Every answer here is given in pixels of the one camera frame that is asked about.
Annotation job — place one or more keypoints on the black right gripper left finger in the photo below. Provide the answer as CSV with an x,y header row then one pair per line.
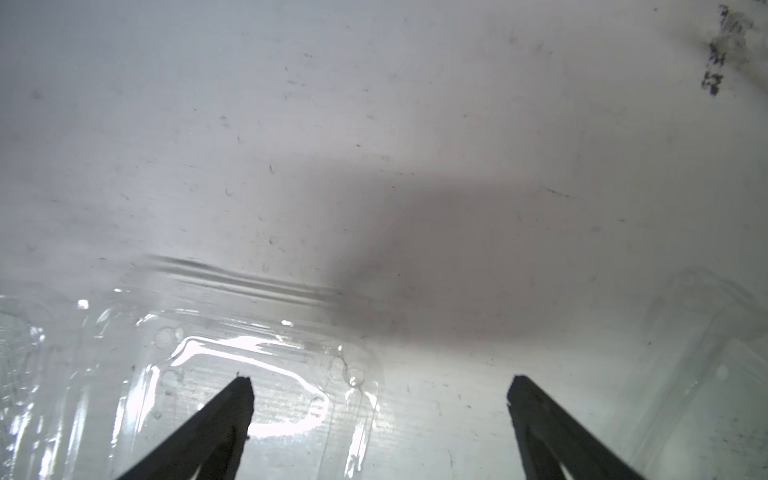
x,y
209,445

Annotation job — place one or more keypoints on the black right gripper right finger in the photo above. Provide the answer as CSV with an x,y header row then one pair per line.
x,y
552,444

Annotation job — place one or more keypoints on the clear plastic clamshell container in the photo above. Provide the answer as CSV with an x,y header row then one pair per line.
x,y
93,381

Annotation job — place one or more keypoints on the clear clamshell container right front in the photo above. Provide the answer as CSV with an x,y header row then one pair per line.
x,y
695,406

